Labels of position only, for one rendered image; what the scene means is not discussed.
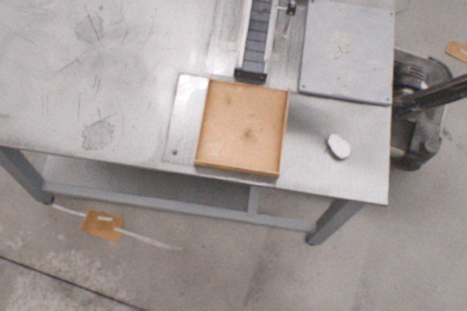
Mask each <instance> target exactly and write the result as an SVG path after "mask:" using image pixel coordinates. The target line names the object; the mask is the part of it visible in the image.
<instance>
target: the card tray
mask: <svg viewBox="0 0 467 311"><path fill-rule="evenodd" d="M289 97H290V85H289V88H288V90H282V89H278V88H270V87H260V86H255V85H246V84H241V83H236V82H228V81H222V80H214V79H210V73H209V76H208V80H207V88H206V92H205V97H204V104H203V108H202V113H201V120H200V124H199V129H198V136H197V141H196V149H195V153H194V157H193V165H195V166H204V167H209V168H214V169H223V170H228V171H232V172H241V173H247V174H255V175H260V176H265V177H274V178H279V176H280V175H281V168H282V155H283V149H284V142H285V129H286V123H287V111H288V104H289Z"/></svg>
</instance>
